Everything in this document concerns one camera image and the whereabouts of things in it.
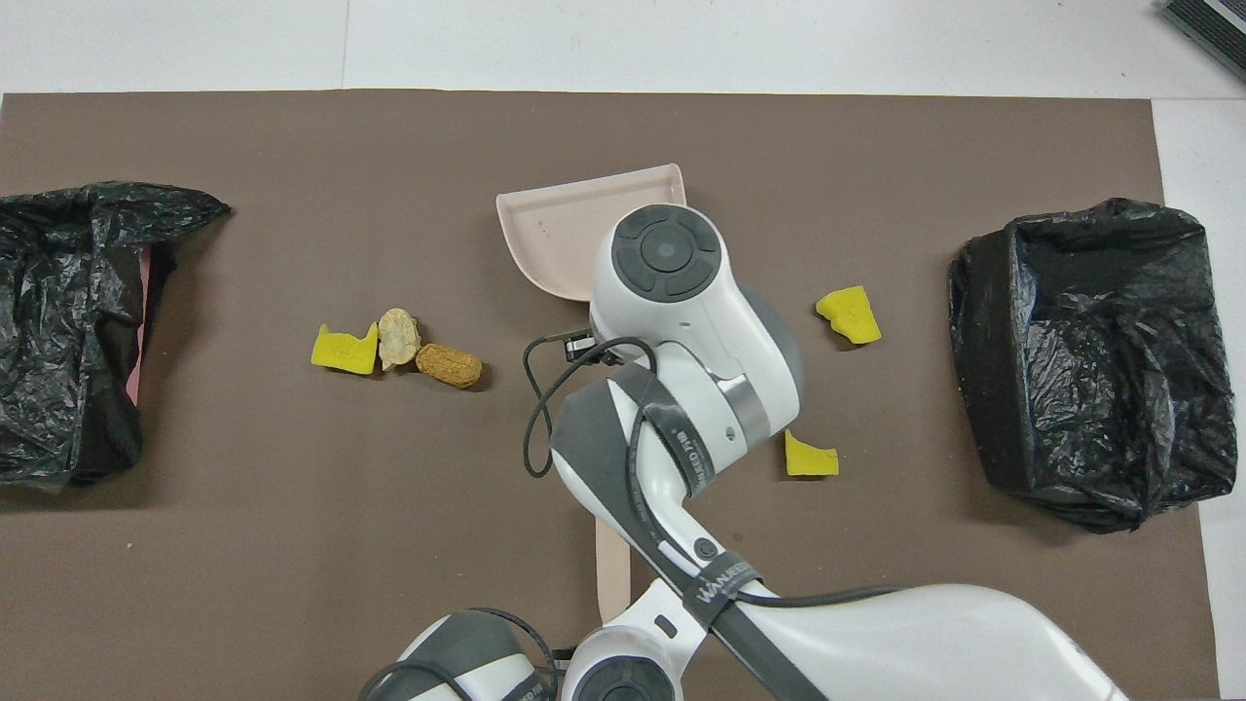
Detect notched yellow sponge piece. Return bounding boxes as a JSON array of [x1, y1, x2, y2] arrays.
[[311, 322, 380, 377]]

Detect beige plastic dustpan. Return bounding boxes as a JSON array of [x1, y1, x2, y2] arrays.
[[495, 163, 686, 305]]

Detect croissant toy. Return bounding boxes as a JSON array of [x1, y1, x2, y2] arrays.
[[377, 308, 422, 372]]

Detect yellow sponge chunk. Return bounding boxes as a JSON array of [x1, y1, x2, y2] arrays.
[[815, 284, 883, 346]]

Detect brown table mat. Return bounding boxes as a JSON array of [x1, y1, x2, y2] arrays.
[[0, 90, 1223, 701]]

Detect crumpled black trash bag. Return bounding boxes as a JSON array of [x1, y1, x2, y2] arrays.
[[0, 181, 233, 493]]

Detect pink plastic bin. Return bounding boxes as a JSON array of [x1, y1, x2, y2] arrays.
[[127, 243, 155, 405]]

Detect beige hand brush black bristles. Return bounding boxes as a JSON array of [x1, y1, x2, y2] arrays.
[[595, 514, 636, 624]]

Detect small yellow sponge wedge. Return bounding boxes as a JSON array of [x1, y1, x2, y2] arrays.
[[784, 429, 840, 478]]

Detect dark grey ribbed box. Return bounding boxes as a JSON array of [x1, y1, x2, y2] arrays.
[[1161, 0, 1246, 82]]

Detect brown bread roll toy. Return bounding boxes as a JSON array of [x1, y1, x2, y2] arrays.
[[415, 343, 484, 390]]

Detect black bag lined bin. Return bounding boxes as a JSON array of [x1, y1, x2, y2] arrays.
[[948, 198, 1239, 535]]

